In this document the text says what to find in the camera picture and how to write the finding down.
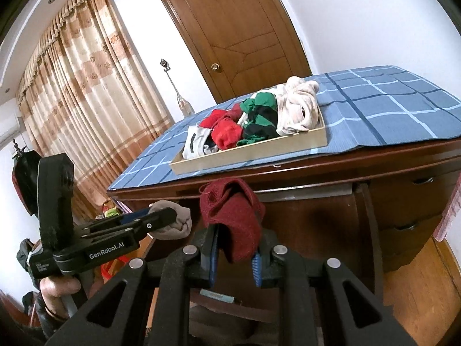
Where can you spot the desk drawer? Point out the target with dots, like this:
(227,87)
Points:
(396,202)
(407,248)
(313,220)

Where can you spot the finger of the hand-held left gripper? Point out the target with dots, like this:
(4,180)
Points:
(135,216)
(151,225)

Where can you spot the slim clear glass bottle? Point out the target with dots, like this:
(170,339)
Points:
(183,104)

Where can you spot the dark hanging bag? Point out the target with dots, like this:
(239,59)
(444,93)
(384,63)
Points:
(25,180)

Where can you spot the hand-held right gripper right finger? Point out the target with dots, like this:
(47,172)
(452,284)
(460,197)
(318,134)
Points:
(256,270)

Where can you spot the dark red underwear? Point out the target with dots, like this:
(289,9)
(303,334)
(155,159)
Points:
(234,216)

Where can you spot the white air conditioner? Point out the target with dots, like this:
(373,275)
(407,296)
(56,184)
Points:
(9,129)

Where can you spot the green and black underwear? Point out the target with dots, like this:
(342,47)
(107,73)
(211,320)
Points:
(261,102)

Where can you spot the red plastic stool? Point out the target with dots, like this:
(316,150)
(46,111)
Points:
(108,270)

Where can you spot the blue checked cloth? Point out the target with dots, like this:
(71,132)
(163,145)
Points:
(378,108)

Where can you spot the pink checked cloth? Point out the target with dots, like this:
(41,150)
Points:
(448,216)
(120,206)

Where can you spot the person's left hand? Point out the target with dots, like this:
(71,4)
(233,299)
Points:
(57,288)

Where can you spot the patterned beige curtain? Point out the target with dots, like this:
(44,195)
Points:
(79,90)

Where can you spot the dark wooden desk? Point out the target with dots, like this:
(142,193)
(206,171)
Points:
(324,165)

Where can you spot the white and grey underwear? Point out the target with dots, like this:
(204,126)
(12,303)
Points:
(196,144)

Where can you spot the brass door knob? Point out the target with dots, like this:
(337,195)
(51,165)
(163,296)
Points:
(215,66)

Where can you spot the closed desk drawer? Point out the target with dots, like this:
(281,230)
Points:
(407,248)
(396,202)

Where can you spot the brown wooden door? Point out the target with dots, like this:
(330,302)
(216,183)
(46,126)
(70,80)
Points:
(234,18)

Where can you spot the taupe underwear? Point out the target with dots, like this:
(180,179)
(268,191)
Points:
(178,225)

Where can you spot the shallow wooden tray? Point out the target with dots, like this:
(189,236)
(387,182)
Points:
(252,155)

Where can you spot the light pink underwear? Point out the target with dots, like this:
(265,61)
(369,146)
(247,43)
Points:
(299,115)

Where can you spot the bright red underwear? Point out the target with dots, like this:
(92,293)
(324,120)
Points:
(227,135)

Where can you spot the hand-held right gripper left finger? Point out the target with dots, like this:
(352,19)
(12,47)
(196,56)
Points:
(213,259)

